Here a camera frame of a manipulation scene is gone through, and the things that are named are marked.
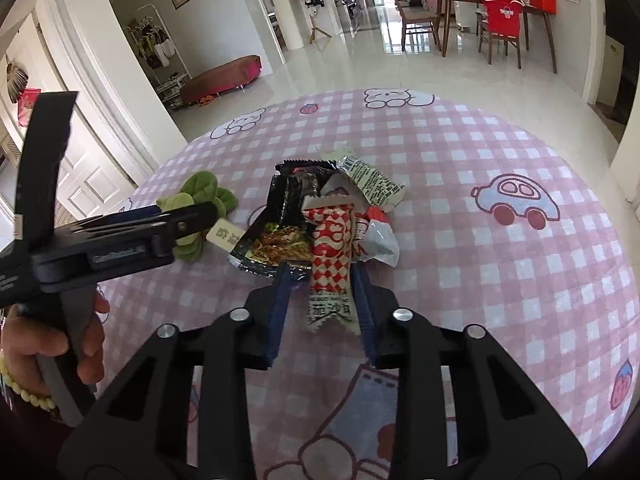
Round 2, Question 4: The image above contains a red white checked snack wrapper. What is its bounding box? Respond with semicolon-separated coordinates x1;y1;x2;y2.
302;195;360;335

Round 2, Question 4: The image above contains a white printed snack wrapper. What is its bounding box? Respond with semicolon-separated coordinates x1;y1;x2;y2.
321;146;406;212

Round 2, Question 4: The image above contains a red silver snack wrapper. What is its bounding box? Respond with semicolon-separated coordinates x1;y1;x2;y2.
352;206;400;268

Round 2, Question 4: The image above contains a person's left hand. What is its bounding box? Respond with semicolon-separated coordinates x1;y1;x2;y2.
1;292;111;398

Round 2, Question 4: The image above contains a green plush toy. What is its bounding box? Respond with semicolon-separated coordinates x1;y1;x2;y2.
156;170;238;261

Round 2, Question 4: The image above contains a black noodle snack packet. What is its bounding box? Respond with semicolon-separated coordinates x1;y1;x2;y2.
230;159;336;281

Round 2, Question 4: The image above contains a dark red bench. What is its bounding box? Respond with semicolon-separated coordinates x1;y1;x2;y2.
180;55;262;105

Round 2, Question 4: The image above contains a white clothes rack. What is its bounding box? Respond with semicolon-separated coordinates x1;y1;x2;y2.
124;3;192;110

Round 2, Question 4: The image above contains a pink checked tablecloth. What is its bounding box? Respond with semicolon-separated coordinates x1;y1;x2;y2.
127;89;639;479

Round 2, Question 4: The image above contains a brown wooden chair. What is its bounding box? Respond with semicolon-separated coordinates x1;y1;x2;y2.
394;0;444;52

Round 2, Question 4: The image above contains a dark wooden dining table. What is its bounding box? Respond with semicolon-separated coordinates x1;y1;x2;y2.
439;0;558;74

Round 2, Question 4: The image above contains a chair with red cover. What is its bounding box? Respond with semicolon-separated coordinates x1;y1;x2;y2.
478;0;524;68

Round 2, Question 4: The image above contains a beaded bracelet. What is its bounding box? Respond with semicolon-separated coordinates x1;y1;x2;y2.
0;353;58;412

